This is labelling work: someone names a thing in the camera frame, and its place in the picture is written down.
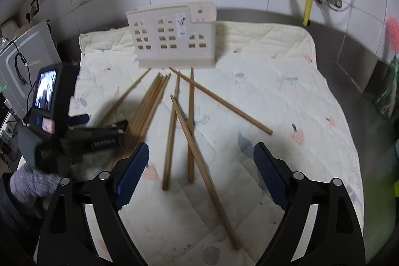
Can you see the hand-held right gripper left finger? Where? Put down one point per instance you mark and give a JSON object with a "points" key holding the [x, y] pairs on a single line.
{"points": [[134, 172]]}

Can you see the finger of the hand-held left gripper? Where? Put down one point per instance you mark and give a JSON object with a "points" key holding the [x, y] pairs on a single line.
{"points": [[79, 120], [112, 128]]}

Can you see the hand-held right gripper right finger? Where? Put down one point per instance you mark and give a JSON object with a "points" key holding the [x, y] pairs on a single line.
{"points": [[271, 175]]}

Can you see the single wooden chopstick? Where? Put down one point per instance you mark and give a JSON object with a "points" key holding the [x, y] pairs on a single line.
{"points": [[213, 191]]}

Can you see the row of wooden chopsticks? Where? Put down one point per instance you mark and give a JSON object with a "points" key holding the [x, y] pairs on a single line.
{"points": [[191, 91]]}

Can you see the beige plastic utensil holder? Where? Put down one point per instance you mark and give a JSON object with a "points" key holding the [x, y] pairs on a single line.
{"points": [[180, 62]]}

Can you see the person's left hand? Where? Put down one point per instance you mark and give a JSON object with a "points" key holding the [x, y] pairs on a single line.
{"points": [[31, 185]]}

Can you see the grey box appliance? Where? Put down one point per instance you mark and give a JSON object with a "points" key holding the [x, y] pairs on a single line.
{"points": [[40, 51]]}

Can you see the cream printed quilted blanket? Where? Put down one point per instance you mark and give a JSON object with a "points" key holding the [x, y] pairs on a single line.
{"points": [[280, 91]]}

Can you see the pink brush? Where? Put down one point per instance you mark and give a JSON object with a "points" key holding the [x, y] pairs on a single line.
{"points": [[393, 35]]}

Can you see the black wall socket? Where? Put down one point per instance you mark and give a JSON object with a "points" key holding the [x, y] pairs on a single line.
{"points": [[34, 5]]}

